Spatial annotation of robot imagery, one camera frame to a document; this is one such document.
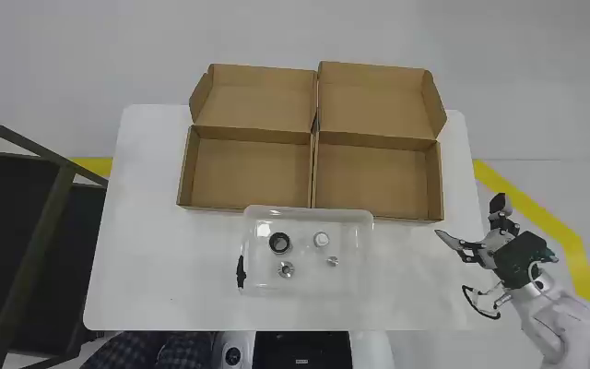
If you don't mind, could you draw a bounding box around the thin white cable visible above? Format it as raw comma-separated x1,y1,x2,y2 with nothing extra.
527,261,548,291

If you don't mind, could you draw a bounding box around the robot body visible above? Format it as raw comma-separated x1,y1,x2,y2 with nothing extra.
211,329,395,369

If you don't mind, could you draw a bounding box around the clear plastic tray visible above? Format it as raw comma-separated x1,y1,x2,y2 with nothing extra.
238,205,375,299

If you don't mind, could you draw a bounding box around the person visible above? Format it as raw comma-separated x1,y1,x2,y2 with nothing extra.
80,330,218,369

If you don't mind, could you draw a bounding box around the cardboard box with narrow flaps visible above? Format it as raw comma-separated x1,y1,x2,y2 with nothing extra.
176,63,319,214

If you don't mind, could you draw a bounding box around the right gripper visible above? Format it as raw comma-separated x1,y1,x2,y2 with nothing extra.
434,229,561,320

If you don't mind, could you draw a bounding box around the small black part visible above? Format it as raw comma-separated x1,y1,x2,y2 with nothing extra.
235,254,248,291

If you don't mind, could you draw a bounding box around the black metal ring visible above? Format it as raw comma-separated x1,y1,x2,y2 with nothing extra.
268,232,293,256

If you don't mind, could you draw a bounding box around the dark metal rack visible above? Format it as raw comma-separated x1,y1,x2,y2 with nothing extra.
0,124,110,369

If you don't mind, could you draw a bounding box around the cardboard box with wide flaps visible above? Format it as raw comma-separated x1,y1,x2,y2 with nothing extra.
311,60,448,223

